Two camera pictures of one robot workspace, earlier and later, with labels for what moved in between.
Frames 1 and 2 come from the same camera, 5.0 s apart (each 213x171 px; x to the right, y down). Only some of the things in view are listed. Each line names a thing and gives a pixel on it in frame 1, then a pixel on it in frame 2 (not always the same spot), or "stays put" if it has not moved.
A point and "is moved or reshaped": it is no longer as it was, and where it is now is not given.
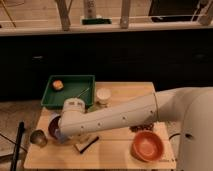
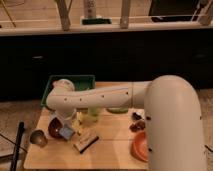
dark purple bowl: [53, 124] stays put
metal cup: [39, 138] stays put
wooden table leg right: [125, 10] stays put
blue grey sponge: [60, 136] is moved or reshaped
